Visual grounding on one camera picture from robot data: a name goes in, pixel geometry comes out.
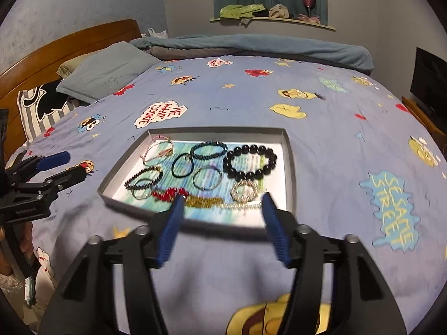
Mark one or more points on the wooden headboard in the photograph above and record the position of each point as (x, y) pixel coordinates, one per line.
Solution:
(70, 42)

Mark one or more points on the window shelf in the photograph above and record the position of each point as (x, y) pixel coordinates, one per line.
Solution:
(307, 25)

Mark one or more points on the yellow green pillow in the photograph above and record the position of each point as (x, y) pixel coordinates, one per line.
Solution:
(73, 64)

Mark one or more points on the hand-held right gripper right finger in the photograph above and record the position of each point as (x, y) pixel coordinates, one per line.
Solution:
(276, 232)

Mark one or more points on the black monitor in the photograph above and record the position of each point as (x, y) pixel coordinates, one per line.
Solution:
(431, 80)

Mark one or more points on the green cloth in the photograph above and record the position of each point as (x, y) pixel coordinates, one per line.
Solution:
(237, 11)

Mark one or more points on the grey pillow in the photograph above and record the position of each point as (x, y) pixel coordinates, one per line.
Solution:
(104, 73)

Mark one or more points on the person's left hand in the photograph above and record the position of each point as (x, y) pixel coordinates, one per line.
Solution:
(27, 237)

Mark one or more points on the cartoon printed blue bedsheet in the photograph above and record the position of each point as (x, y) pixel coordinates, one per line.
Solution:
(349, 181)

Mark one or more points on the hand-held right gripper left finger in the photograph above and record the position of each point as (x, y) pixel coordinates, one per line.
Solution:
(171, 232)

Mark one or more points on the teal blanket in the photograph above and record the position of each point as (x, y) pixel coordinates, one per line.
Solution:
(297, 50)

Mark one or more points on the blue green printed paper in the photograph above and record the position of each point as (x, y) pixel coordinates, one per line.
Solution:
(223, 189)

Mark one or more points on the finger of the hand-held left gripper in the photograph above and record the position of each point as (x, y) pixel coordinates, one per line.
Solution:
(71, 176)
(52, 160)

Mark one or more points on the silver bangle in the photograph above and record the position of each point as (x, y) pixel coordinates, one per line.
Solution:
(195, 179)

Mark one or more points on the grey folded blanket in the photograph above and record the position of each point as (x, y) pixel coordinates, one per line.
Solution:
(195, 53)

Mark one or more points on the striped pillow with black print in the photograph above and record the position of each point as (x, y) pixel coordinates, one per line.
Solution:
(38, 111)

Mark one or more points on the wooden monitor stand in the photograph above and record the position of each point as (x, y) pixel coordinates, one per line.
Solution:
(422, 111)

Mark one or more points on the white plastic bag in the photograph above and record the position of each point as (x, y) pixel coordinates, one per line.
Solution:
(155, 34)

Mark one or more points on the grey cardboard tray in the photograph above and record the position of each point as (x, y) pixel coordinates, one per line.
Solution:
(209, 132)

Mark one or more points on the beige cloth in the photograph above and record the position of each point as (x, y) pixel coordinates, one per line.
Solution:
(279, 11)

